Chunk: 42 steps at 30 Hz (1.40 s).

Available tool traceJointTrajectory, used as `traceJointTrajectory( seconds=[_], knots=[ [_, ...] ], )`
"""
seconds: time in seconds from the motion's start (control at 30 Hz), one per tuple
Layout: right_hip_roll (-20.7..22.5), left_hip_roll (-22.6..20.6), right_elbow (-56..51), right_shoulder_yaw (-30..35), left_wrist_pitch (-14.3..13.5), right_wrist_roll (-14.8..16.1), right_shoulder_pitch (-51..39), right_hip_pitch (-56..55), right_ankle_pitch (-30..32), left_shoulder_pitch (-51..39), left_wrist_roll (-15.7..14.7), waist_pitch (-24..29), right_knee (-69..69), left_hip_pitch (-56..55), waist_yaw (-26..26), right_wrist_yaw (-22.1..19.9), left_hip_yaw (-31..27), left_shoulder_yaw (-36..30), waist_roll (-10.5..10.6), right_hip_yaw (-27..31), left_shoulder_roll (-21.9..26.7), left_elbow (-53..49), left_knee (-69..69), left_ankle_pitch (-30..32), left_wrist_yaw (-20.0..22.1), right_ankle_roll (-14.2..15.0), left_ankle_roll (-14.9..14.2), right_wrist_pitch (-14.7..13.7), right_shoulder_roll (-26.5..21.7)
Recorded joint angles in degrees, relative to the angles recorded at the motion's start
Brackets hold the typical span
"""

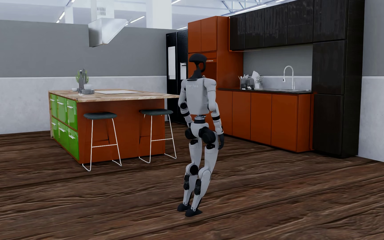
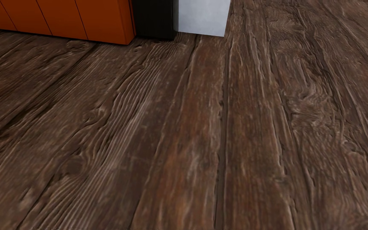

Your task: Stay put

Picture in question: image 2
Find light grey cabinet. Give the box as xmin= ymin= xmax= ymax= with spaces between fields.
xmin=172 ymin=0 xmax=231 ymax=37

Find black cabinet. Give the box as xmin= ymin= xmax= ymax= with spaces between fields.
xmin=131 ymin=0 xmax=179 ymax=41

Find orange panelled cabinet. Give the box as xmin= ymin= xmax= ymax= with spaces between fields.
xmin=0 ymin=0 xmax=137 ymax=45

